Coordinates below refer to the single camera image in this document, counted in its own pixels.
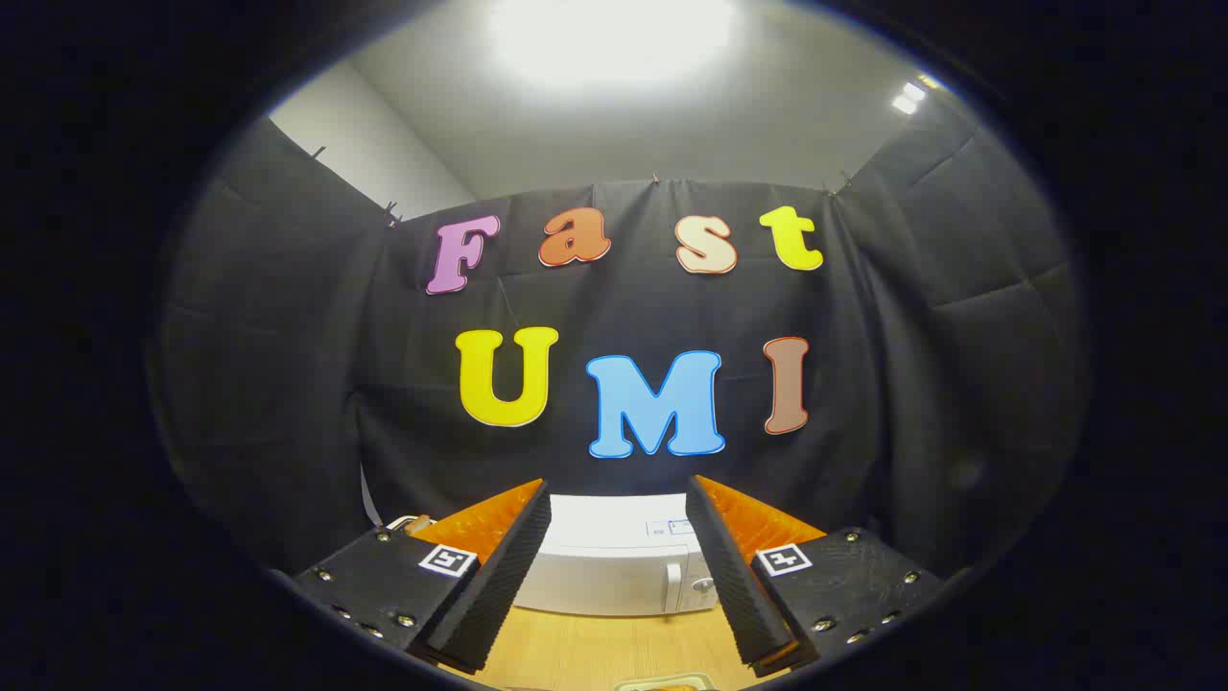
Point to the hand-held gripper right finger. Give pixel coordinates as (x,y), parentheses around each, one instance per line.
(734,576)

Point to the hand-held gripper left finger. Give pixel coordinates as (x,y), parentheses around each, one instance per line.
(499,585)

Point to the cream cherry print tray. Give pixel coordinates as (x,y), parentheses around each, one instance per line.
(667,683)

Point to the small ceiling spotlight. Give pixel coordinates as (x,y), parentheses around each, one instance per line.
(908,98)

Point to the white microwave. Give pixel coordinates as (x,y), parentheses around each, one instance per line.
(604,566)

